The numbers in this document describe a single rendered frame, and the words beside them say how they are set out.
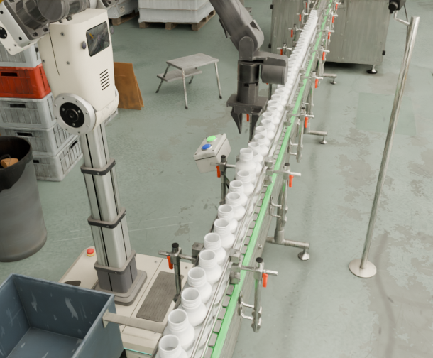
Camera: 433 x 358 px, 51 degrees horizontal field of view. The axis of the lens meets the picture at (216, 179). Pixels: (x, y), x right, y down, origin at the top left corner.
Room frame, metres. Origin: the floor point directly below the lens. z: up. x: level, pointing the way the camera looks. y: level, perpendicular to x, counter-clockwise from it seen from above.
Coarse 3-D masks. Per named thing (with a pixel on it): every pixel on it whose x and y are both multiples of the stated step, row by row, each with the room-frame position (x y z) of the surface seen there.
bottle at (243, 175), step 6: (240, 174) 1.08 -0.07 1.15; (246, 174) 1.08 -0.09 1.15; (240, 180) 1.05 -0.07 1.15; (246, 180) 1.05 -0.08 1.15; (246, 186) 1.05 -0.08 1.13; (252, 186) 1.06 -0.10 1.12; (246, 192) 1.04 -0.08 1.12; (252, 192) 1.05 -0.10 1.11; (252, 204) 1.05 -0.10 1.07; (252, 210) 1.05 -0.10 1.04
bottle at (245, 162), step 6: (240, 150) 1.13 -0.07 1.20; (246, 150) 1.14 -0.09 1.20; (240, 156) 1.12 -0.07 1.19; (246, 156) 1.11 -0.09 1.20; (252, 156) 1.12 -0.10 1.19; (240, 162) 1.12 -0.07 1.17; (246, 162) 1.11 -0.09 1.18; (252, 162) 1.12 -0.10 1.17; (240, 168) 1.10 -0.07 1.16; (246, 168) 1.10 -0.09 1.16; (252, 168) 1.10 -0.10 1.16; (252, 174) 1.10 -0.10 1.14; (252, 180) 1.10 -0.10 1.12
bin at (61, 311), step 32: (0, 288) 0.86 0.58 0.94; (32, 288) 0.90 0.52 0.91; (64, 288) 0.87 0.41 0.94; (0, 320) 0.83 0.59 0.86; (32, 320) 0.91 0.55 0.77; (64, 320) 0.88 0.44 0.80; (96, 320) 0.75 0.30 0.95; (128, 320) 0.76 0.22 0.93; (0, 352) 0.79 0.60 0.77; (32, 352) 0.82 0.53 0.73; (64, 352) 0.82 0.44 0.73; (96, 352) 0.72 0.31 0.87
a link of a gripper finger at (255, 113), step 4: (236, 108) 1.10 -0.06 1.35; (240, 108) 1.09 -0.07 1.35; (244, 108) 1.09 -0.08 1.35; (248, 108) 1.09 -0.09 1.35; (236, 112) 1.10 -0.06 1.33; (240, 112) 1.09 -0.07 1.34; (244, 112) 1.09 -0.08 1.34; (248, 112) 1.09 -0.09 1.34; (252, 112) 1.09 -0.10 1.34; (256, 112) 1.08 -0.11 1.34; (260, 112) 1.09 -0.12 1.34; (252, 116) 1.09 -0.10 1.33; (256, 116) 1.08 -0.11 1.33; (252, 120) 1.09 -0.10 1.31; (256, 120) 1.09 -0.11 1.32; (252, 124) 1.10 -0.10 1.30; (252, 128) 1.10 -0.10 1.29; (252, 132) 1.11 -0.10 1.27
